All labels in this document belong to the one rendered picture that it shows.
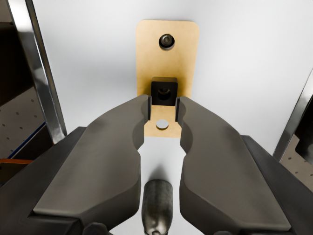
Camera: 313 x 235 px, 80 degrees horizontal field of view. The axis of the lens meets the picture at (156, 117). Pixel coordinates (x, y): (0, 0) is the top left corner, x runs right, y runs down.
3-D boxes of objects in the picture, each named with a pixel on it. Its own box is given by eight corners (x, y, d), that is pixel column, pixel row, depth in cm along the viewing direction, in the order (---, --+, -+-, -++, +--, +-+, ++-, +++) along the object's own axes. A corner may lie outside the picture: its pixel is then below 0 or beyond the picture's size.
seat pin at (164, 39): (171, 40, 14) (172, 46, 12) (161, 40, 14) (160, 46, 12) (172, 30, 14) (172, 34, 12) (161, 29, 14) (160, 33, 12)
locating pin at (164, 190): (171, 187, 23) (172, 247, 17) (145, 186, 23) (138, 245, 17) (173, 169, 21) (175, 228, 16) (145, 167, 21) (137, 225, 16)
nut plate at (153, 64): (184, 136, 15) (186, 146, 14) (138, 134, 15) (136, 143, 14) (200, 21, 11) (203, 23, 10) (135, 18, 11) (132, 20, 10)
